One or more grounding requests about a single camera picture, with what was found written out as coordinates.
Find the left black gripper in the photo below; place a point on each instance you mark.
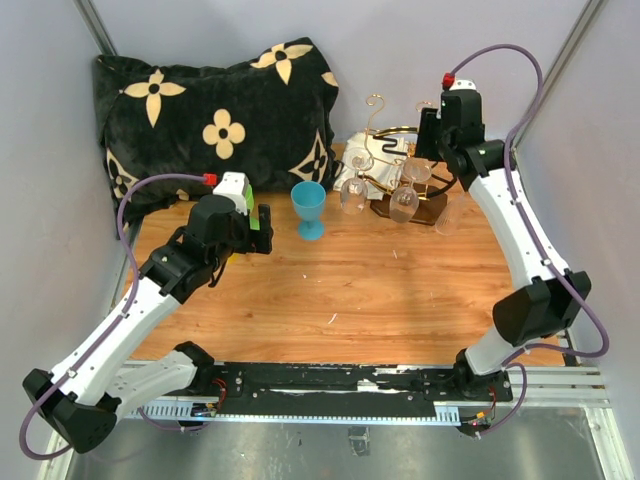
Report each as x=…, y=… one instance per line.
x=255, y=241

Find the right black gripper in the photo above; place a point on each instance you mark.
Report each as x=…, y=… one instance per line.
x=429, y=123

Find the gold and black wine glass rack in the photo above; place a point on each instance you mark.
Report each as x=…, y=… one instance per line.
x=432, y=195

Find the short clear wine glass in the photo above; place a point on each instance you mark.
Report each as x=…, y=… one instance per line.
x=404, y=202

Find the tall clear champagne flute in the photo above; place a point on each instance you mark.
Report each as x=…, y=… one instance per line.
x=449, y=219

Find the brown tinted clear goblet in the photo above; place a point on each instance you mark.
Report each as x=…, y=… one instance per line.
x=354, y=190

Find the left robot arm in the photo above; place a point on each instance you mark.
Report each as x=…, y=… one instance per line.
x=85, y=396

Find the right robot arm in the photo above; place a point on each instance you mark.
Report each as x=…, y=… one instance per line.
x=547, y=293

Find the green plastic goblet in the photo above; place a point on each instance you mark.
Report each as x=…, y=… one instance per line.
x=253, y=216

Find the folded cream cloth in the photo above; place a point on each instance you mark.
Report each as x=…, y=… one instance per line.
x=383, y=162

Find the blue plastic goblet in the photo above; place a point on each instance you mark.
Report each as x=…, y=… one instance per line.
x=308, y=200

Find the black floral plush pillow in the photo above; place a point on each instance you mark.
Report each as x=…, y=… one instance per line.
x=161, y=127

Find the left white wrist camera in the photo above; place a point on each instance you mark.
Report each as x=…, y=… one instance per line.
x=236, y=186

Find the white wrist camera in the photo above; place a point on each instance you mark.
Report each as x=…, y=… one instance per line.
x=451, y=82
x=236, y=186

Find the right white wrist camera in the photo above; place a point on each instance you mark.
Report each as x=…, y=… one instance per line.
x=451, y=82

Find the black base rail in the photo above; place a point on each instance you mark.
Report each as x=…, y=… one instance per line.
x=301, y=391

